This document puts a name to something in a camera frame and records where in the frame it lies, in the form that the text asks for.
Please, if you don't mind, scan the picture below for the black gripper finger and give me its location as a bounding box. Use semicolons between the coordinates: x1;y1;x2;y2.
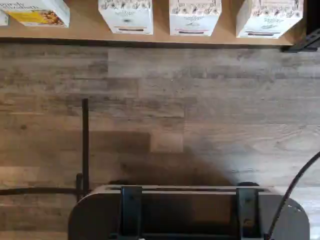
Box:
235;181;263;240
119;185;144;240

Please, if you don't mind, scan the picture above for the white box green strip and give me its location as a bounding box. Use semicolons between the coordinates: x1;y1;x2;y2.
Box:
235;0;306;39

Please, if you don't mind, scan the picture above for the low wooden shelf board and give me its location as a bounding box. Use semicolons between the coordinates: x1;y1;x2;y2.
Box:
0;0;307;48

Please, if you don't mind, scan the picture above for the white box orange strip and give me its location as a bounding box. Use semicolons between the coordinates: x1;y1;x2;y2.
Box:
97;0;154;35

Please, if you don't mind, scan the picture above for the white box pink strip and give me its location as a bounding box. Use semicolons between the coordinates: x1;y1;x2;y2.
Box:
169;0;223;37

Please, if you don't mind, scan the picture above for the yellow granola box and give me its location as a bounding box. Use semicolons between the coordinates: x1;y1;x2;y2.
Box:
0;0;71;29

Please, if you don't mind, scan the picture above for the white granola box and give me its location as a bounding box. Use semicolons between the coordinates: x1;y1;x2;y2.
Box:
0;10;10;26

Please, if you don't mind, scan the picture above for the black metal rod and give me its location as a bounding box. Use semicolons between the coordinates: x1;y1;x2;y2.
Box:
75;98;90;201

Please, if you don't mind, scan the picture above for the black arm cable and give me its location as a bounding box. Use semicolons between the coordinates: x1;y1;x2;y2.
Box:
266;150;320;240

